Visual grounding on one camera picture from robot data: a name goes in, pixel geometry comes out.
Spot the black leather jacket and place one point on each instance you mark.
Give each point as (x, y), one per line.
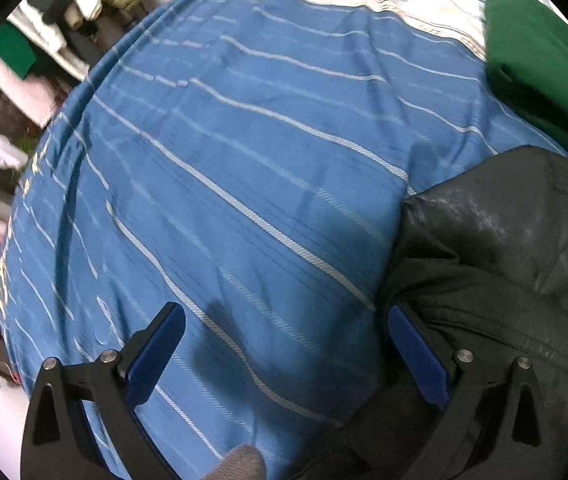
(503, 260)

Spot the person's left hand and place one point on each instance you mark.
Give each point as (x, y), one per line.
(236, 465)

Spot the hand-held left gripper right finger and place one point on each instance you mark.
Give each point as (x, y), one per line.
(421, 355)

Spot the green garment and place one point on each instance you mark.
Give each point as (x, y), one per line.
(538, 60)

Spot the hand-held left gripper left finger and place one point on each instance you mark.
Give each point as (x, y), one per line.
(156, 350)

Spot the white fluffy garment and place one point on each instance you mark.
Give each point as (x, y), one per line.
(81, 0)

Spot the green folded cloth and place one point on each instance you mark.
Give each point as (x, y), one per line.
(11, 50)

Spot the blue striped bed sheet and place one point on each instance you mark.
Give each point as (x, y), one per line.
(224, 170)

